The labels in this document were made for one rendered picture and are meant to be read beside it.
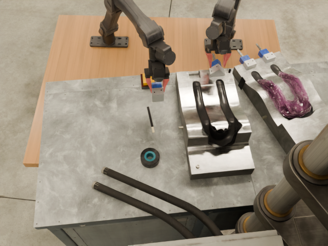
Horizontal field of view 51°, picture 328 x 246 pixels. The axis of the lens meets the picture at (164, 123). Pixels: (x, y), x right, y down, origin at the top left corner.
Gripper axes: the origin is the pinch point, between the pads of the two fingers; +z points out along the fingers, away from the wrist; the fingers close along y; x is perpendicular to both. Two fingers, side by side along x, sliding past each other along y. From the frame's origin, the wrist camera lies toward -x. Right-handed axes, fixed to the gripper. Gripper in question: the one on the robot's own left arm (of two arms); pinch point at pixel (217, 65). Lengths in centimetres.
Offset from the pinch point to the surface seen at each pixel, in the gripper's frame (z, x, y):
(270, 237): -4, -102, -14
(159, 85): 3.5, -9.1, -27.5
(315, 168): -17, -99, -6
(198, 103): 12.7, -11.2, -10.8
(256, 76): 8.2, 2.5, 20.1
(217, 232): 36, -64, -14
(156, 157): 28, -29, -32
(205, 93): 10.0, -8.0, -6.9
